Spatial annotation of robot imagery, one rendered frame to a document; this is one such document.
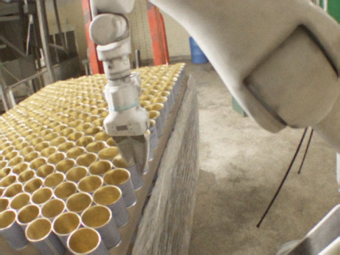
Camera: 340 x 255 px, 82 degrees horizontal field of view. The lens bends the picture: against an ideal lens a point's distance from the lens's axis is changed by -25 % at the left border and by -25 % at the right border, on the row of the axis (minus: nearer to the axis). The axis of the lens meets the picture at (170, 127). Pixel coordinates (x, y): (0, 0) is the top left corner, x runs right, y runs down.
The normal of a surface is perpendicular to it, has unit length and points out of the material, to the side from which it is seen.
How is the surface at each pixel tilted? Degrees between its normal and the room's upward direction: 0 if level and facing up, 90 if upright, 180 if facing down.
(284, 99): 98
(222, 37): 104
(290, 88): 96
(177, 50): 90
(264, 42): 95
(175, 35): 90
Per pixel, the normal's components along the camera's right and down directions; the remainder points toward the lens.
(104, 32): -0.15, 0.53
